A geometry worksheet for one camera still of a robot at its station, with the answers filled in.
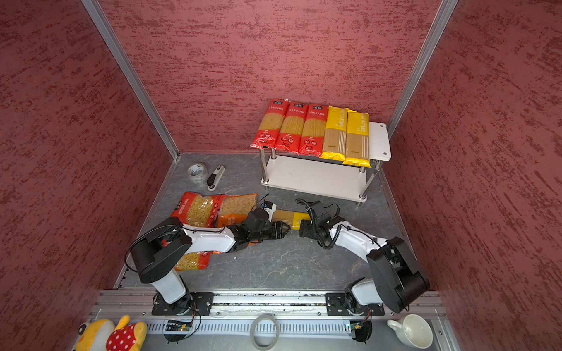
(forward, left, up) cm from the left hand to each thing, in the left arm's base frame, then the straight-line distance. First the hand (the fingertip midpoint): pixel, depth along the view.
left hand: (285, 231), depth 88 cm
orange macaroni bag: (+10, +23, 0) cm, 25 cm away
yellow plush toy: (-35, +54, +3) cm, 64 cm away
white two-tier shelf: (+30, -20, -1) cm, 37 cm away
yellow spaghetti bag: (+7, -3, -2) cm, 8 cm away
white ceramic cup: (-33, -41, 0) cm, 53 cm away
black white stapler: (+27, +36, 0) cm, 45 cm away
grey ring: (-34, +10, -3) cm, 36 cm away
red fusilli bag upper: (+9, +41, 0) cm, 42 cm away
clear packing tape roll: (+34, +47, -4) cm, 58 cm away
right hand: (-1, -8, -2) cm, 8 cm away
